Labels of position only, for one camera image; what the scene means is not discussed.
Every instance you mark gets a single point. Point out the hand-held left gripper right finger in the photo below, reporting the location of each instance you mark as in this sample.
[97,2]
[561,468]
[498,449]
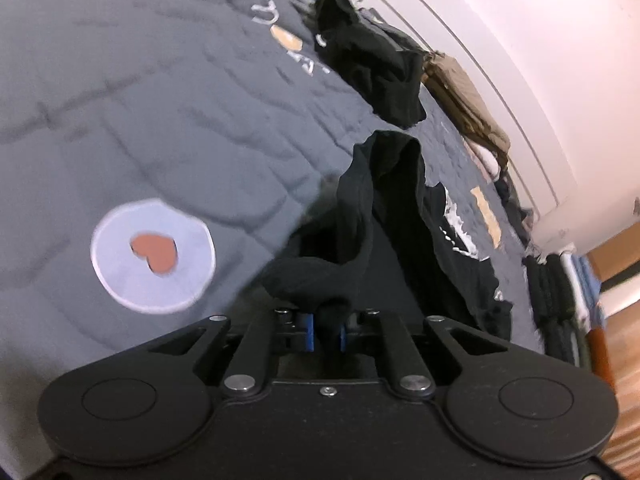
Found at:
[345,340]

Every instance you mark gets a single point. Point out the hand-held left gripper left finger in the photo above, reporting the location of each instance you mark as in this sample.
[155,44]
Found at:
[309,332]

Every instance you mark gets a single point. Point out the black printed t-shirt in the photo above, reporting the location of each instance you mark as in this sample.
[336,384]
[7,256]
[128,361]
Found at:
[395,240]

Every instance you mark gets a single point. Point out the stack of folded clothes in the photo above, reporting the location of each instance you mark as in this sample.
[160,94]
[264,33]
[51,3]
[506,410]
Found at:
[555,290]

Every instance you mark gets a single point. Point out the dark crumpled clothes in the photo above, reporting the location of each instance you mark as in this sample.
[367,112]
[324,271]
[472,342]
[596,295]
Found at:
[515,205]

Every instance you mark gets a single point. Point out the folded khaki clothes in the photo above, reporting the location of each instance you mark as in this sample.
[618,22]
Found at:
[465,105]

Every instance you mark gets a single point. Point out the cream garment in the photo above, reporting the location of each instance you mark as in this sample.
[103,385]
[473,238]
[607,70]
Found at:
[487,160]

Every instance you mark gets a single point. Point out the crumpled black garment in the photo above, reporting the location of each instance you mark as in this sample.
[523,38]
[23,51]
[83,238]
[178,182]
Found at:
[370,65]

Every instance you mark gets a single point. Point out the grey printed quilt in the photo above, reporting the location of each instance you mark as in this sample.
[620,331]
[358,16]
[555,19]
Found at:
[125,110]

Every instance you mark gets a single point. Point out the white headboard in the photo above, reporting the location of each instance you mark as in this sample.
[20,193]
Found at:
[475,50]

